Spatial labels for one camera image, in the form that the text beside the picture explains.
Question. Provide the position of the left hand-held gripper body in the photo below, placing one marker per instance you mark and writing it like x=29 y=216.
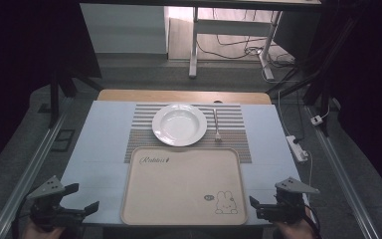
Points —
x=44 y=191

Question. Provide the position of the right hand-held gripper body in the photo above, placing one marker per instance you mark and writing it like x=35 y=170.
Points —
x=295 y=187

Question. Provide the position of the person's left hand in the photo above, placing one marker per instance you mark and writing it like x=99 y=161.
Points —
x=38 y=233

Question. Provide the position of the person's right hand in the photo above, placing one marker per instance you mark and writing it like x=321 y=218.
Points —
x=295 y=230

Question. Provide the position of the white power strip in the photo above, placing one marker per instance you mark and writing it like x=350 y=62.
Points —
x=296 y=148

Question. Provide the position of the black plug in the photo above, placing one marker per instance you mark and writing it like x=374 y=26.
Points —
x=297 y=140

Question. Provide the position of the black floor panel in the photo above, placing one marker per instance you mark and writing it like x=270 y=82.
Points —
x=63 y=140

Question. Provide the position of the small white adapter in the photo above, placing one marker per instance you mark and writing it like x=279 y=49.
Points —
x=316 y=120

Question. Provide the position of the beige tray with rabbit print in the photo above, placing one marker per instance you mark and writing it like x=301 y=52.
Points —
x=182 y=189

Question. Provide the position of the striped woven placemat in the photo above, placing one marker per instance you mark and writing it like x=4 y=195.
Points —
x=139 y=146

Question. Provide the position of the silver fork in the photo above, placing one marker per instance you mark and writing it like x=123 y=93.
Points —
x=217 y=126

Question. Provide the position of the black metal stand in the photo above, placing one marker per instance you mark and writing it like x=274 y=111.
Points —
x=54 y=99
x=315 y=86

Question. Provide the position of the white round plate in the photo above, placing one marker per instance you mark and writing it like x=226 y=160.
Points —
x=179 y=124

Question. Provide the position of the dark curtain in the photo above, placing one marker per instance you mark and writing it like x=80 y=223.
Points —
x=371 y=83
x=16 y=66

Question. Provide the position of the aluminium rail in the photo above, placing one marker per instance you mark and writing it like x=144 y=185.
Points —
x=340 y=176
x=26 y=176

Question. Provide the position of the white desk frame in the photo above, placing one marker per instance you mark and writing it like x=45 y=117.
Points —
x=232 y=27

